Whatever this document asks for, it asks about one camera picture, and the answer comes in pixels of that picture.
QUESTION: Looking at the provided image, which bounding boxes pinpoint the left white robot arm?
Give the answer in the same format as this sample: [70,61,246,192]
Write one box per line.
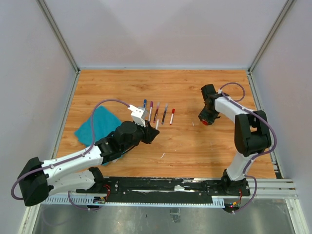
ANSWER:
[17,121,160,207]

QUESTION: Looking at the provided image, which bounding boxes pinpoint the teal cloth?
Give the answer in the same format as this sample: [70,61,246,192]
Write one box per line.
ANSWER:
[74,106,121,147]

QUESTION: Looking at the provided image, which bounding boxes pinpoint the white whiteboard marker purple end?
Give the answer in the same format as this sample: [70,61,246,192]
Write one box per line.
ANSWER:
[148,107,153,122]

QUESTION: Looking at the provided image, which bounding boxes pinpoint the pink transparent gel pen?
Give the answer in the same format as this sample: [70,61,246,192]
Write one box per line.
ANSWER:
[153,108,159,123]

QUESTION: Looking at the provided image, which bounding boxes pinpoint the blue gel pen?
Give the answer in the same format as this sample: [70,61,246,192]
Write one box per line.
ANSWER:
[161,109,167,125]

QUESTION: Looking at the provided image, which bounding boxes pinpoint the thin white red-end pen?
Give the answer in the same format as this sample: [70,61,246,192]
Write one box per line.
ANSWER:
[169,113,174,125]

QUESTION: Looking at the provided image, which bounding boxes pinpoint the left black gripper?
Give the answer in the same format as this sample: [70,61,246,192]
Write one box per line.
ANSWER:
[121,118,160,152]

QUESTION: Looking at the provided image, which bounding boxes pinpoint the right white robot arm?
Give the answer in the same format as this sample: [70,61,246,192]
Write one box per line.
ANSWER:
[198,84,273,195]

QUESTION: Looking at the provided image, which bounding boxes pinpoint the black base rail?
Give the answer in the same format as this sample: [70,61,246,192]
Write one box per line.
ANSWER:
[76,177,251,204]

